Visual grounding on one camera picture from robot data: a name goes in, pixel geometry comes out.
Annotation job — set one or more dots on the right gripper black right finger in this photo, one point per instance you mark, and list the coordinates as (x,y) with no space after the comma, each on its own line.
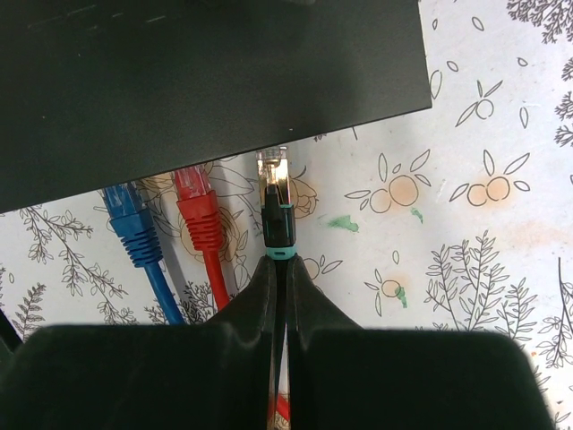
(343,376)

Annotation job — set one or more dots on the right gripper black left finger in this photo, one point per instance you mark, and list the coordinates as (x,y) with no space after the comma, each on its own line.
(219,374)

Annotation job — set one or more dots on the black network switch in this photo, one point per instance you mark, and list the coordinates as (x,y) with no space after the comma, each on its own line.
(97,93)

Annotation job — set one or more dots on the floral patterned table mat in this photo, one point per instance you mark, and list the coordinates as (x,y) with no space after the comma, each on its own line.
(458,217)

